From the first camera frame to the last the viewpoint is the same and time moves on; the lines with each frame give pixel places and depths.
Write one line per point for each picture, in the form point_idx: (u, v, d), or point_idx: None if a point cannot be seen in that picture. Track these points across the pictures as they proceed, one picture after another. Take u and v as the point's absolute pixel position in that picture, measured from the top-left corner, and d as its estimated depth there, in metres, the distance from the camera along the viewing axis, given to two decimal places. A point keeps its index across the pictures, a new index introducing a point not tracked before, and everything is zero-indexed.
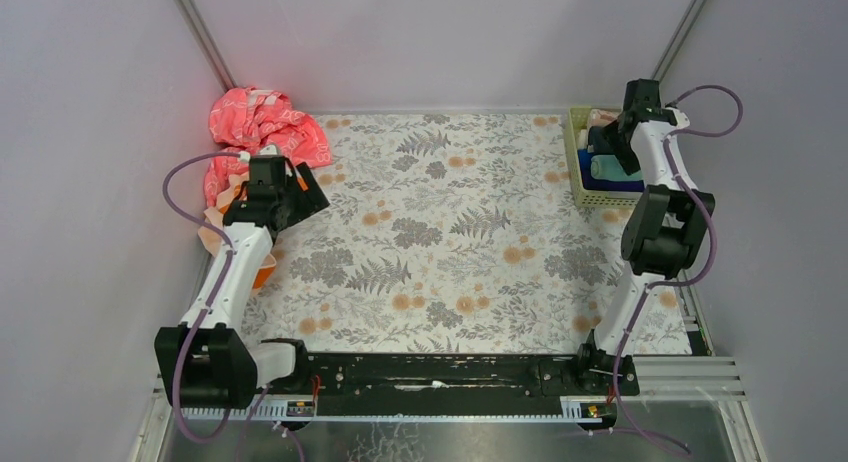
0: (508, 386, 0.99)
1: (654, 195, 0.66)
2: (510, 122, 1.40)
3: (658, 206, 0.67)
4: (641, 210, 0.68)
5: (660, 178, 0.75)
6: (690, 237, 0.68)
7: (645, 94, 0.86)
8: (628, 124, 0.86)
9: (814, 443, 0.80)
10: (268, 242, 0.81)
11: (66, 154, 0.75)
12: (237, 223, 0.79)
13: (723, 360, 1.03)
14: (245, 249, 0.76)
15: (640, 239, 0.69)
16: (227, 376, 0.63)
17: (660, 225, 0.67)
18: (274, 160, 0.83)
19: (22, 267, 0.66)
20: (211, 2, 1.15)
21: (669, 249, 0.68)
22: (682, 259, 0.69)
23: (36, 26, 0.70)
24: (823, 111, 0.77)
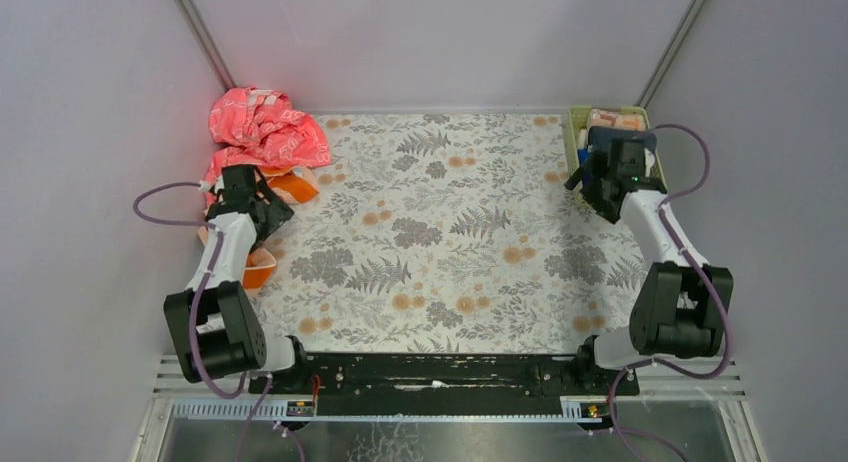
0: (508, 386, 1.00)
1: (663, 273, 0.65)
2: (510, 123, 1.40)
3: (670, 287, 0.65)
4: (653, 293, 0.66)
5: (665, 252, 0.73)
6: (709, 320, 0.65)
7: (631, 157, 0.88)
8: (616, 191, 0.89)
9: (815, 443, 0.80)
10: (251, 231, 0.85)
11: (65, 153, 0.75)
12: (221, 215, 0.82)
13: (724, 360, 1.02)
14: (232, 230, 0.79)
15: (656, 324, 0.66)
16: (239, 331, 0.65)
17: (674, 308, 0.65)
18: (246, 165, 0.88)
19: (21, 266, 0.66)
20: (211, 2, 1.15)
21: (691, 336, 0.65)
22: (704, 344, 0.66)
23: (36, 25, 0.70)
24: (824, 109, 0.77)
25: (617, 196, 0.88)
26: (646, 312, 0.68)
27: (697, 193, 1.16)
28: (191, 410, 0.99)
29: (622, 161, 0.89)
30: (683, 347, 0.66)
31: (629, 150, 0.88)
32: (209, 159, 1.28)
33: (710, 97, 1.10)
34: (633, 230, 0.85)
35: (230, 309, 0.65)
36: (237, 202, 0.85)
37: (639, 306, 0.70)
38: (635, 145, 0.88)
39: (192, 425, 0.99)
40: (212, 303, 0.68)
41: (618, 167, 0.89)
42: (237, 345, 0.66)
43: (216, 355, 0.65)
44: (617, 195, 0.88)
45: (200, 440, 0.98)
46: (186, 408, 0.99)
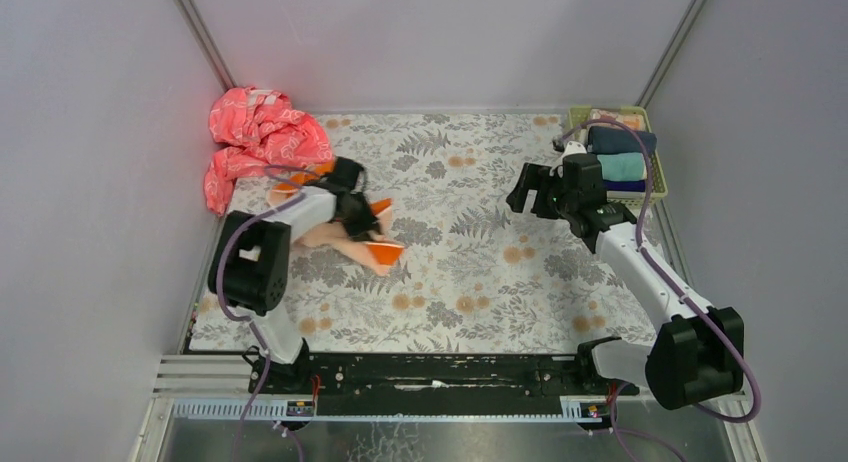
0: (508, 385, 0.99)
1: (678, 335, 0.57)
2: (510, 123, 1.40)
3: (687, 347, 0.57)
4: (669, 354, 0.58)
5: (665, 301, 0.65)
6: (730, 365, 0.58)
7: (591, 183, 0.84)
8: (587, 226, 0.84)
9: (813, 443, 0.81)
10: (329, 208, 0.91)
11: (65, 153, 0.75)
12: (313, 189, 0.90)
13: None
14: (313, 199, 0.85)
15: (680, 384, 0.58)
16: (266, 264, 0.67)
17: (695, 365, 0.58)
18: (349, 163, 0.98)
19: (21, 267, 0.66)
20: (211, 3, 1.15)
21: (711, 382, 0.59)
22: (727, 386, 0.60)
23: (36, 25, 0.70)
24: (824, 111, 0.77)
25: (588, 233, 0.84)
26: (663, 370, 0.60)
27: (697, 192, 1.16)
28: (191, 410, 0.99)
29: (582, 189, 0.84)
30: (707, 395, 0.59)
31: (589, 176, 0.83)
32: (209, 159, 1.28)
33: (710, 98, 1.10)
34: (620, 274, 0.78)
35: (273, 241, 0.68)
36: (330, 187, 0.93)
37: (654, 363, 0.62)
38: (594, 168, 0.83)
39: (192, 425, 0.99)
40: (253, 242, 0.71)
41: (581, 197, 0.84)
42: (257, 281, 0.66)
43: (235, 280, 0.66)
44: (588, 230, 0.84)
45: (202, 439, 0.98)
46: (186, 408, 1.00)
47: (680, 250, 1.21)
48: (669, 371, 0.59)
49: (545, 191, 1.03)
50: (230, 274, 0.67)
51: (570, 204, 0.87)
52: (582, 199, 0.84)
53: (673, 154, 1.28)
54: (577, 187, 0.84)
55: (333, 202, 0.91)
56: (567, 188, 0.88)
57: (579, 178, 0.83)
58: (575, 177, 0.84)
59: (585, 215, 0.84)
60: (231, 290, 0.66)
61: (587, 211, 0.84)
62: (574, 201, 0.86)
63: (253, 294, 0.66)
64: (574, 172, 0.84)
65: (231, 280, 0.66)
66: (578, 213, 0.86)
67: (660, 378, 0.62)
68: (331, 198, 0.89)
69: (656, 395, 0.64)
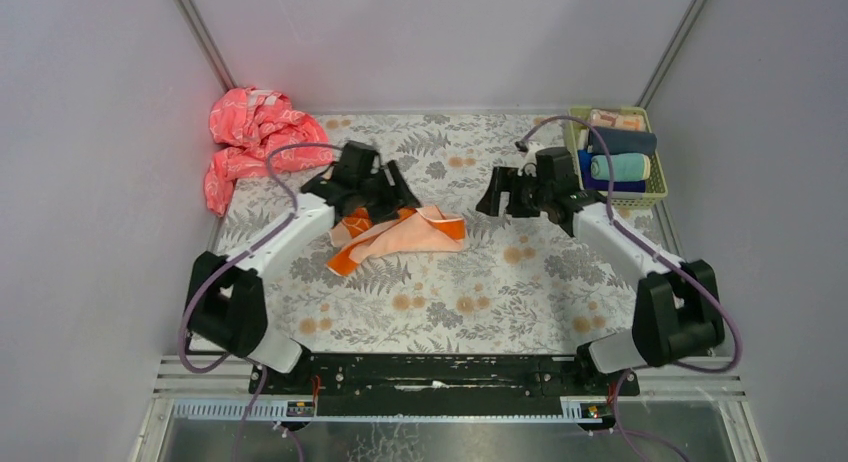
0: (508, 386, 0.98)
1: (654, 288, 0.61)
2: (510, 123, 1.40)
3: (664, 296, 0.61)
4: (648, 305, 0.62)
5: (643, 264, 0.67)
6: (708, 314, 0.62)
7: (564, 173, 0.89)
8: (562, 212, 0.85)
9: (812, 443, 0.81)
10: (326, 222, 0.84)
11: (66, 154, 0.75)
12: (312, 194, 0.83)
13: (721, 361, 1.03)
14: (303, 218, 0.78)
15: (663, 335, 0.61)
16: (236, 314, 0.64)
17: (674, 317, 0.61)
18: (365, 151, 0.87)
19: (22, 266, 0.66)
20: (211, 3, 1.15)
21: (693, 334, 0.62)
22: (709, 338, 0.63)
23: (36, 26, 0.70)
24: (823, 110, 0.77)
25: (564, 219, 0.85)
26: (646, 327, 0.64)
27: (697, 192, 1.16)
28: (191, 410, 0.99)
29: (557, 177, 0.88)
30: (691, 349, 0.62)
31: (561, 166, 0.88)
32: (209, 159, 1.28)
33: (710, 97, 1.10)
34: (601, 252, 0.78)
35: (241, 292, 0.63)
36: (333, 186, 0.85)
37: (637, 324, 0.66)
38: (564, 158, 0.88)
39: (193, 426, 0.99)
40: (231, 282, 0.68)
41: (556, 186, 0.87)
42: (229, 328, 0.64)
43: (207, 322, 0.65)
44: (564, 217, 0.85)
45: (203, 439, 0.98)
46: (186, 409, 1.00)
47: (680, 250, 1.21)
48: (649, 327, 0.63)
49: (517, 190, 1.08)
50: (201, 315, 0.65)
51: (547, 195, 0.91)
52: (556, 188, 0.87)
53: (672, 154, 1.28)
54: (552, 178, 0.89)
55: (330, 215, 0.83)
56: (543, 181, 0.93)
57: (553, 168, 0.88)
58: (549, 169, 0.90)
59: (560, 201, 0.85)
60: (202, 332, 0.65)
61: (562, 198, 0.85)
62: (550, 192, 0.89)
63: (226, 341, 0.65)
64: (548, 165, 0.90)
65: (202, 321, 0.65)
66: (554, 202, 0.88)
67: (645, 338, 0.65)
68: (325, 211, 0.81)
69: (644, 356, 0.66)
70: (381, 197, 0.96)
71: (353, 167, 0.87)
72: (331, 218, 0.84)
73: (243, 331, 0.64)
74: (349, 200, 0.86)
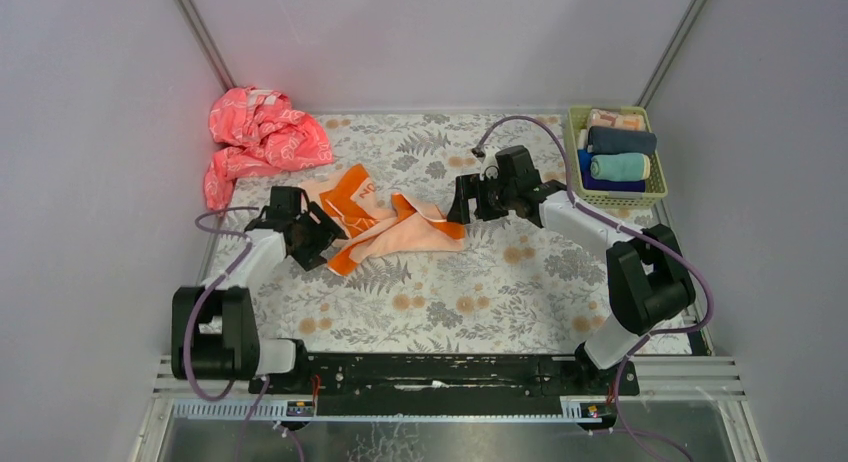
0: (508, 386, 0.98)
1: (624, 256, 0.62)
2: (510, 123, 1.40)
3: (633, 262, 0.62)
4: (620, 273, 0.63)
5: (608, 237, 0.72)
6: (676, 273, 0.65)
7: (524, 168, 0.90)
8: (529, 206, 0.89)
9: (813, 444, 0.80)
10: (278, 252, 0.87)
11: (65, 154, 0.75)
12: (259, 228, 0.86)
13: (722, 360, 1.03)
14: (262, 244, 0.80)
15: (639, 300, 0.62)
16: (232, 340, 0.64)
17: (647, 281, 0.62)
18: (291, 189, 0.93)
19: (21, 266, 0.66)
20: (210, 2, 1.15)
21: (667, 296, 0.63)
22: (682, 298, 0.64)
23: (35, 25, 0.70)
24: (824, 110, 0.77)
25: (531, 212, 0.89)
26: (622, 296, 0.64)
27: (696, 192, 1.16)
28: (191, 410, 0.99)
29: (518, 175, 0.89)
30: (667, 310, 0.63)
31: (521, 162, 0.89)
32: (209, 159, 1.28)
33: (710, 97, 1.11)
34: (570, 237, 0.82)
35: (232, 311, 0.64)
36: (274, 221, 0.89)
37: (612, 294, 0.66)
38: (523, 154, 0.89)
39: (192, 425, 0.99)
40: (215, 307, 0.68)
41: (518, 182, 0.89)
42: (229, 356, 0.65)
43: (207, 358, 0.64)
44: (531, 210, 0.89)
45: (203, 438, 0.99)
46: (186, 409, 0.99)
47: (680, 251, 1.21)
48: (625, 294, 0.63)
49: (482, 195, 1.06)
50: (198, 354, 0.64)
51: (511, 193, 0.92)
52: (518, 185, 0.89)
53: (672, 154, 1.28)
54: (514, 174, 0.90)
55: (282, 240, 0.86)
56: (505, 179, 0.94)
57: (513, 166, 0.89)
58: (509, 167, 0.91)
59: (524, 196, 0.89)
60: (203, 369, 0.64)
61: (526, 193, 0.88)
62: (513, 189, 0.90)
63: (230, 369, 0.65)
64: (507, 163, 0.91)
65: (200, 360, 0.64)
66: (518, 198, 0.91)
67: (622, 307, 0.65)
68: (278, 235, 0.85)
69: (624, 325, 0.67)
70: (314, 238, 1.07)
71: (287, 203, 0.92)
72: (283, 247, 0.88)
73: (244, 352, 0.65)
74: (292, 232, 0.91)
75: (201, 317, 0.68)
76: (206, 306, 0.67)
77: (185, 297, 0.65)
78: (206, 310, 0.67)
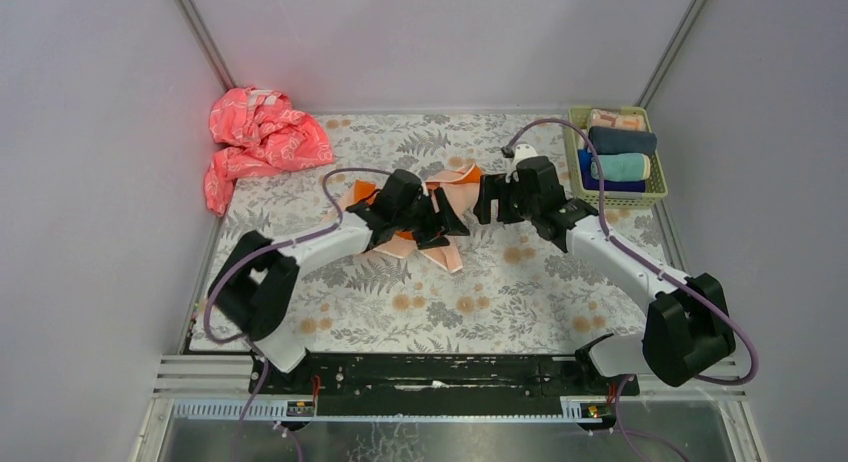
0: (508, 386, 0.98)
1: (668, 312, 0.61)
2: (526, 133, 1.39)
3: (677, 317, 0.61)
4: (662, 328, 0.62)
5: (646, 281, 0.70)
6: (719, 328, 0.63)
7: (548, 185, 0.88)
8: (552, 228, 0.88)
9: (813, 444, 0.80)
10: (360, 243, 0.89)
11: (66, 154, 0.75)
12: (355, 214, 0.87)
13: (722, 360, 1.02)
14: (346, 231, 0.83)
15: (679, 355, 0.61)
16: (260, 298, 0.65)
17: (689, 337, 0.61)
18: (410, 184, 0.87)
19: (21, 266, 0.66)
20: (211, 3, 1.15)
21: (707, 348, 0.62)
22: (722, 351, 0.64)
23: (37, 26, 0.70)
24: (823, 110, 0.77)
25: (555, 234, 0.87)
26: (660, 348, 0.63)
27: (696, 192, 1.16)
28: (191, 410, 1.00)
29: (542, 190, 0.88)
30: (706, 362, 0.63)
31: (545, 178, 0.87)
32: (209, 159, 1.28)
33: (709, 98, 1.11)
34: (597, 265, 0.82)
35: (276, 277, 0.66)
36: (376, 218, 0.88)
37: (649, 341, 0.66)
38: (548, 171, 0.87)
39: (192, 426, 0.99)
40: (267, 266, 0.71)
41: (543, 200, 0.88)
42: (250, 310, 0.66)
43: (231, 297, 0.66)
44: (555, 232, 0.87)
45: (203, 438, 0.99)
46: (186, 408, 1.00)
47: (680, 250, 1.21)
48: (665, 348, 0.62)
49: (507, 200, 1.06)
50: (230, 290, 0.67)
51: (535, 208, 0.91)
52: (543, 202, 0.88)
53: (672, 154, 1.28)
54: (538, 190, 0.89)
55: (368, 237, 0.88)
56: (527, 192, 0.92)
57: (537, 181, 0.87)
58: (533, 182, 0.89)
59: (549, 217, 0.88)
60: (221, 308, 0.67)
61: (550, 212, 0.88)
62: (538, 205, 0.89)
63: (244, 323, 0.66)
64: (531, 177, 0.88)
65: (228, 296, 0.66)
66: (542, 216, 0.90)
67: (659, 356, 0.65)
68: (365, 232, 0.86)
69: (657, 372, 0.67)
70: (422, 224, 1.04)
71: (396, 199, 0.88)
72: (365, 241, 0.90)
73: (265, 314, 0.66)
74: (385, 231, 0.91)
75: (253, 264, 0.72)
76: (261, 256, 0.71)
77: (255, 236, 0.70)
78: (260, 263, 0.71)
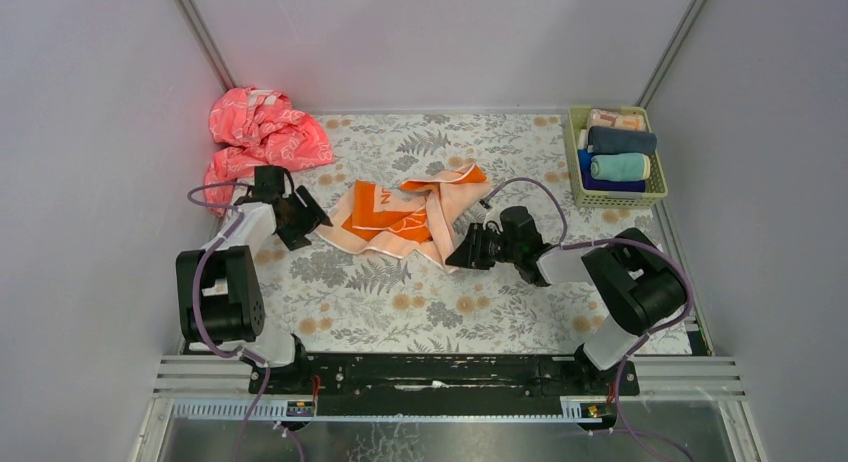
0: (508, 386, 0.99)
1: (592, 256, 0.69)
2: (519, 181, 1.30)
3: (607, 261, 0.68)
4: (599, 274, 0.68)
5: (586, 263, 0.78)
6: (661, 267, 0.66)
7: (527, 233, 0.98)
8: (533, 272, 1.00)
9: (814, 444, 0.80)
10: (269, 221, 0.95)
11: (65, 153, 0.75)
12: (246, 204, 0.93)
13: (686, 319, 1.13)
14: (254, 213, 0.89)
15: (628, 295, 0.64)
16: (239, 293, 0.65)
17: (629, 278, 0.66)
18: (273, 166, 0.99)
19: (20, 264, 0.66)
20: (211, 3, 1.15)
21: (658, 288, 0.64)
22: (678, 291, 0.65)
23: (35, 25, 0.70)
24: (824, 109, 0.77)
25: (535, 278, 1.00)
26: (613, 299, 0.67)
27: (697, 192, 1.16)
28: (191, 410, 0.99)
29: (520, 238, 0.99)
30: (663, 304, 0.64)
31: (525, 228, 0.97)
32: (209, 159, 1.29)
33: (710, 97, 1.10)
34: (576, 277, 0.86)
35: (238, 267, 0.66)
36: (260, 197, 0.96)
37: (605, 300, 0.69)
38: (527, 223, 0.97)
39: (193, 426, 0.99)
40: (221, 267, 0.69)
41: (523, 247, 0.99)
42: (237, 311, 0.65)
43: (216, 317, 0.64)
44: (536, 275, 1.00)
45: (203, 438, 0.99)
46: (186, 408, 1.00)
47: (679, 250, 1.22)
48: (615, 296, 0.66)
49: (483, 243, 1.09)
50: (207, 314, 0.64)
51: (517, 255, 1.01)
52: (524, 248, 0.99)
53: (672, 154, 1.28)
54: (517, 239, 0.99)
55: (271, 212, 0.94)
56: (510, 240, 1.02)
57: (517, 231, 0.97)
58: (514, 232, 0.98)
59: (528, 262, 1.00)
60: (211, 329, 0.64)
61: (530, 259, 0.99)
62: (518, 252, 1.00)
63: (238, 326, 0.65)
64: (511, 227, 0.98)
65: (214, 318, 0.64)
66: (524, 262, 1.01)
67: (619, 311, 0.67)
68: (268, 208, 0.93)
69: (631, 332, 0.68)
70: (298, 219, 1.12)
71: (271, 180, 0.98)
72: (273, 218, 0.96)
73: (251, 308, 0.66)
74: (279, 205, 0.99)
75: (203, 282, 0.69)
76: (208, 269, 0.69)
77: (189, 261, 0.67)
78: (209, 275, 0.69)
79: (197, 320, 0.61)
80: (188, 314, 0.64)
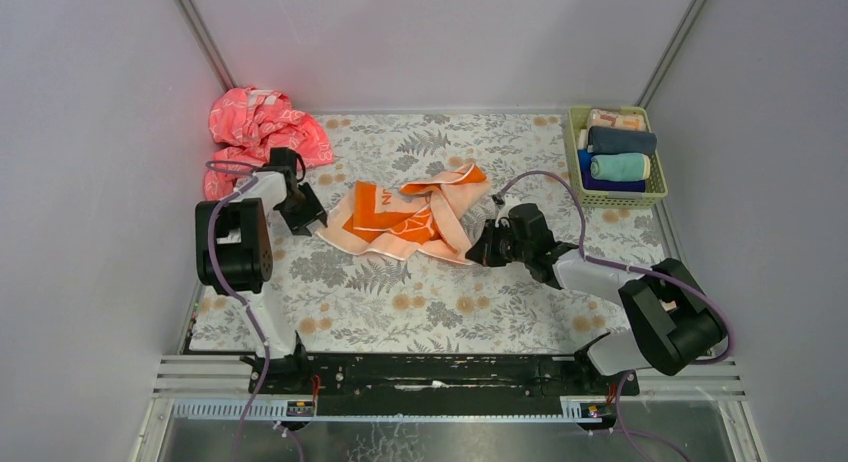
0: (508, 385, 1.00)
1: (635, 293, 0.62)
2: (519, 181, 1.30)
3: (648, 297, 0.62)
4: (638, 311, 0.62)
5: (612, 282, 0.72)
6: (699, 306, 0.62)
7: (537, 231, 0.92)
8: (544, 271, 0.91)
9: (814, 443, 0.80)
10: (281, 191, 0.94)
11: (65, 154, 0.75)
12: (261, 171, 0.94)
13: None
14: (268, 178, 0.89)
15: (665, 338, 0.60)
16: (252, 238, 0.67)
17: (668, 319, 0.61)
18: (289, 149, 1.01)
19: (21, 264, 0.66)
20: (211, 2, 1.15)
21: (692, 329, 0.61)
22: (712, 333, 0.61)
23: (34, 26, 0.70)
24: (823, 110, 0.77)
25: (546, 278, 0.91)
26: (647, 337, 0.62)
27: (697, 192, 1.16)
28: (191, 410, 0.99)
29: (530, 236, 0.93)
30: (696, 348, 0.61)
31: (535, 225, 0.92)
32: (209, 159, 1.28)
33: (710, 97, 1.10)
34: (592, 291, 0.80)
35: (251, 215, 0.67)
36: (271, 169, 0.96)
37: (634, 332, 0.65)
38: (537, 221, 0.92)
39: (192, 426, 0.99)
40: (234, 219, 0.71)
41: (532, 244, 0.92)
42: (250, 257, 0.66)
43: (231, 260, 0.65)
44: (548, 275, 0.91)
45: (203, 438, 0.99)
46: (186, 408, 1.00)
47: (679, 250, 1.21)
48: (649, 334, 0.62)
49: (495, 242, 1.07)
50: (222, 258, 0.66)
51: (527, 253, 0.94)
52: (532, 246, 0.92)
53: (672, 154, 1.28)
54: (526, 237, 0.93)
55: (284, 182, 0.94)
56: (519, 239, 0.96)
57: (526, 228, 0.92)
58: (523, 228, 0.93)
59: (540, 261, 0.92)
60: (228, 273, 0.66)
61: (541, 257, 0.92)
62: (528, 251, 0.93)
63: (250, 270, 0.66)
64: (521, 223, 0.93)
65: (228, 262, 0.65)
66: (534, 261, 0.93)
67: (650, 349, 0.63)
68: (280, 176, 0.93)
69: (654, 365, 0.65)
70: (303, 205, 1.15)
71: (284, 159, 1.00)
72: (284, 189, 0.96)
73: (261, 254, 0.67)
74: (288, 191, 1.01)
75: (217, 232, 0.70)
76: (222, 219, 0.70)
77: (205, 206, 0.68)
78: (223, 225, 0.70)
79: (214, 261, 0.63)
80: (204, 257, 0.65)
